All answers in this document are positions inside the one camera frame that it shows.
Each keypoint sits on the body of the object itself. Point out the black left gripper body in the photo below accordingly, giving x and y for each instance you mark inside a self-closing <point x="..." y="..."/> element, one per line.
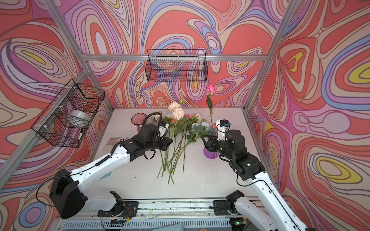
<point x="157" y="145"/>

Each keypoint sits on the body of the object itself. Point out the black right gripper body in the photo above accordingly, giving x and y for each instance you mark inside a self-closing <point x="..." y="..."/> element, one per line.
<point x="221" y="148"/>

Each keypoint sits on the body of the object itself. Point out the purple ribbed glass vase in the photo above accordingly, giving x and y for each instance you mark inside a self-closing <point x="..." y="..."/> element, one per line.
<point x="210" y="141"/>

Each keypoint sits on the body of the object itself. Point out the peach rose spray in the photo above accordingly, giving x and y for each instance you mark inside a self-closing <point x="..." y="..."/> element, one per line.
<point x="177" y="114"/>

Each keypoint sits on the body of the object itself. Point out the pink rose stem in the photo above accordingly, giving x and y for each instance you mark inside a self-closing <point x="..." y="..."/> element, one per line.
<point x="210" y="91"/>

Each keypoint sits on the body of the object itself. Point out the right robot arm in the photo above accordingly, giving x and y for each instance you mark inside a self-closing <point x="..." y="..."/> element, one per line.
<point x="279" y="216"/>

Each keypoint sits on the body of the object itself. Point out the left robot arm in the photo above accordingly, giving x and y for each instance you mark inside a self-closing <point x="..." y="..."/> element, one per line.
<point x="68" y="192"/>

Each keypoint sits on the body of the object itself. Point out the red glass vase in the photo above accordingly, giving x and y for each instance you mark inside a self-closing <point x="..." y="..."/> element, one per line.
<point x="137" y="120"/>

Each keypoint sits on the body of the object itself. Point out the flower pile on table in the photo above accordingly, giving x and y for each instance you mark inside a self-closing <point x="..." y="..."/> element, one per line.
<point x="182" y="132"/>

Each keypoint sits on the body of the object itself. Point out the silver tape roll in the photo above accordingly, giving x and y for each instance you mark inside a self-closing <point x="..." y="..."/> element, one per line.
<point x="77" y="116"/>

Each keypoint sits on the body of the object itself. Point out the black wire basket back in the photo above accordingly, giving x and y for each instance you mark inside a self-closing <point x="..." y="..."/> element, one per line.
<point x="176" y="65"/>

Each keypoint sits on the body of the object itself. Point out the black wire basket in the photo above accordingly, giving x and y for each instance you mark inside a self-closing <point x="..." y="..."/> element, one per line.
<point x="56" y="128"/>
<point x="176" y="65"/>

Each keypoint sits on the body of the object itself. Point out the metal base rail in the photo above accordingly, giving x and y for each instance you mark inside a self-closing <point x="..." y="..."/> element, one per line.
<point x="194" y="214"/>

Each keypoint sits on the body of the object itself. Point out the black wire basket left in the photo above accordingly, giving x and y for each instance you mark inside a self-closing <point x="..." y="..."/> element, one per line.
<point x="56" y="128"/>

